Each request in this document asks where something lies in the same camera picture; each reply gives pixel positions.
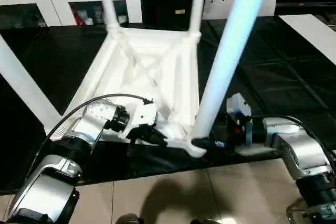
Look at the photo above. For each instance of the grey metal floor bracket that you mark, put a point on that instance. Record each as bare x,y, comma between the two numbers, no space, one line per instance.
292,213

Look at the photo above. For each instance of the dark robot left foot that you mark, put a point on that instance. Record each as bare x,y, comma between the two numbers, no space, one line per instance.
130,219

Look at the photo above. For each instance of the small white cup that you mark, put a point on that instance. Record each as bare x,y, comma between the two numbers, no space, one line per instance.
122,19
88,21

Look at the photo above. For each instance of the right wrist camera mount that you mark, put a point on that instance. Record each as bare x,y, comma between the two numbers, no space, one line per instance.
239,106

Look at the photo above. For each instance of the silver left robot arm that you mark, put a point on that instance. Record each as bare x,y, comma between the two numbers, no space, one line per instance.
86,127

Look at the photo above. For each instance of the dark robot foot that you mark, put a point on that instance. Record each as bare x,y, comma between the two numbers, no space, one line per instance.
130,219
204,221

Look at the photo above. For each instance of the red packet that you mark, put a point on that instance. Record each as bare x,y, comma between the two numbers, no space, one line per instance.
78,16

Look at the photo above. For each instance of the white table leg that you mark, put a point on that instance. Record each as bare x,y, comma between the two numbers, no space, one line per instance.
23,82
197,6
109,3
231,51

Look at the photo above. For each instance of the small gold label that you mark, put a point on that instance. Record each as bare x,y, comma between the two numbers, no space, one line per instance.
179,12

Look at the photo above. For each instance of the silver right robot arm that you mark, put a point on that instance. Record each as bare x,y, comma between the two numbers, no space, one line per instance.
302,145

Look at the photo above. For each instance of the dark robot right foot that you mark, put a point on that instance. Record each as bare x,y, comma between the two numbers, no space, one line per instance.
204,221

